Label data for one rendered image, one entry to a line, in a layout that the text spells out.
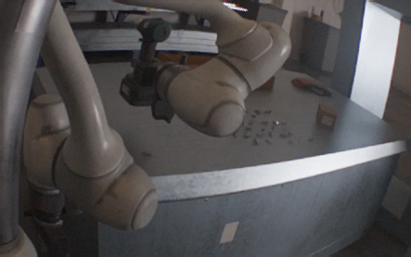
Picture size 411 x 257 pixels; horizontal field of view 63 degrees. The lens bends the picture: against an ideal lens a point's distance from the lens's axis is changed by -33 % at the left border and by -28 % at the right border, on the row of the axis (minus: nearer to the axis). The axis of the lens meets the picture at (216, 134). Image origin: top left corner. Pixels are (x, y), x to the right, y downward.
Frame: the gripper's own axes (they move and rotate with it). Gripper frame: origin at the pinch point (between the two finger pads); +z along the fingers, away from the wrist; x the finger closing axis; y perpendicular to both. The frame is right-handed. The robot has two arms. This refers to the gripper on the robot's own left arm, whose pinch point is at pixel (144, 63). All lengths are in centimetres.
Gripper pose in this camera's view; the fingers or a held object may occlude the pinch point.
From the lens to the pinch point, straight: 114.2
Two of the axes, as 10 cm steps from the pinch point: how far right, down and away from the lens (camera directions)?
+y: 2.2, -9.1, -3.4
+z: -5.4, -4.1, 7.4
